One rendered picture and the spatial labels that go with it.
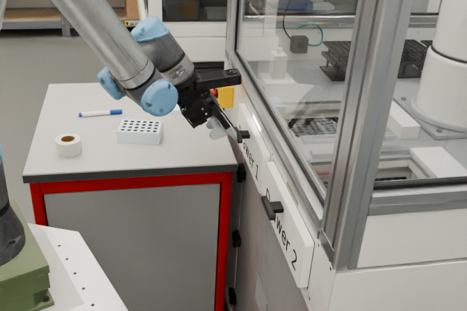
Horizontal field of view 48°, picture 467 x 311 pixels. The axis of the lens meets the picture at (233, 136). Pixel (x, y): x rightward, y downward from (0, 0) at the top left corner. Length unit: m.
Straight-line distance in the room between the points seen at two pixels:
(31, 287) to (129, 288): 0.74
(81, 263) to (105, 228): 0.44
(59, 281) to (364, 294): 0.59
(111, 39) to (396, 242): 0.60
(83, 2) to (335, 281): 0.63
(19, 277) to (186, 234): 0.72
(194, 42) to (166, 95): 1.04
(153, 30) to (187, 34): 0.89
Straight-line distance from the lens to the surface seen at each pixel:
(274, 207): 1.07
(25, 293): 1.06
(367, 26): 0.73
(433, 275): 1.00
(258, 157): 1.25
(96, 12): 0.95
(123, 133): 1.58
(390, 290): 0.98
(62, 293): 1.12
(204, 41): 2.07
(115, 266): 1.70
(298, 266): 1.02
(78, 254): 1.20
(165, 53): 1.18
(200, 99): 1.24
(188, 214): 1.59
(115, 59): 1.00
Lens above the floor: 1.53
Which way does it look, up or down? 28 degrees down
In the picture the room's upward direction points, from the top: 3 degrees clockwise
